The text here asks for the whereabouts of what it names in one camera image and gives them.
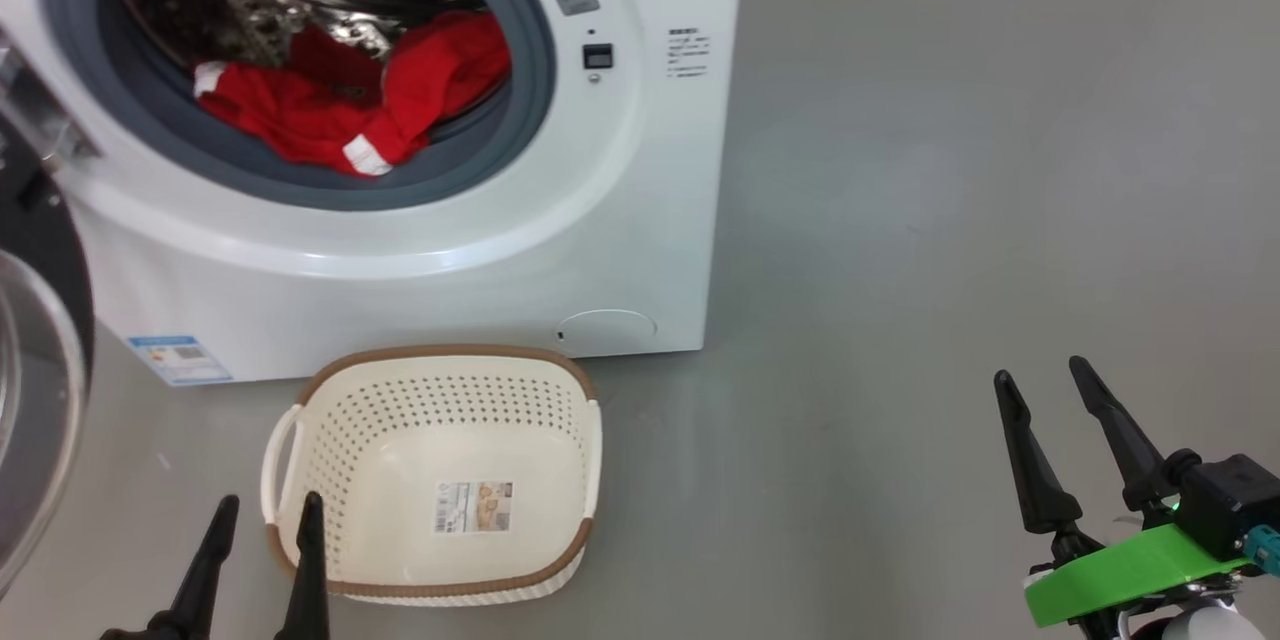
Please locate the printed label sticker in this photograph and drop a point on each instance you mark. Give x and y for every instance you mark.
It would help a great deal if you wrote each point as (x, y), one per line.
(473, 507)

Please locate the round black washer door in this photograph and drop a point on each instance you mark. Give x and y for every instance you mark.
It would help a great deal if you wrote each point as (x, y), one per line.
(50, 250)

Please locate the small printed text sticker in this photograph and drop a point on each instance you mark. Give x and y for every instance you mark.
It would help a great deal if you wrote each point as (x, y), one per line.
(688, 52)

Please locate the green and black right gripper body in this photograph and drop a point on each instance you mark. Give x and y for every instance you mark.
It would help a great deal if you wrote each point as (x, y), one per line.
(1130, 575)

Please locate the white front-load washing machine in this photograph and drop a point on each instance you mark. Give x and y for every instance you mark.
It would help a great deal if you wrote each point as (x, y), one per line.
(640, 220)

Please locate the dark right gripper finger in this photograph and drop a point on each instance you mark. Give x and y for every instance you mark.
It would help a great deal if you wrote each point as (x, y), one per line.
(1125, 445)
(1035, 480)

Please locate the red garment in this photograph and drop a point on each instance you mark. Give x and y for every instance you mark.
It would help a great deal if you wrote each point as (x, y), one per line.
(290, 120)

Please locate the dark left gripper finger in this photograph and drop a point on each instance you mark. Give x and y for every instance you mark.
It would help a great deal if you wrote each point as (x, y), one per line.
(308, 590)
(195, 585)

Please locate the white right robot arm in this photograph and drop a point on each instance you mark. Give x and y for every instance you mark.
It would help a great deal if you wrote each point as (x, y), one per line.
(1200, 625)

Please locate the blue energy label sticker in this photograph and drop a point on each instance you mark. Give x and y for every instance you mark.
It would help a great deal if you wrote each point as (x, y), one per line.
(180, 360)

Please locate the round white filter cover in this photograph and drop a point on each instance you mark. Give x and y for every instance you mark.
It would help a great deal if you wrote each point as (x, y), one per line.
(606, 330)

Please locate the cream basket with brown rim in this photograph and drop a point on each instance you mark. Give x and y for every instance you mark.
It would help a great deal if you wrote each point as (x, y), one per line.
(450, 440)

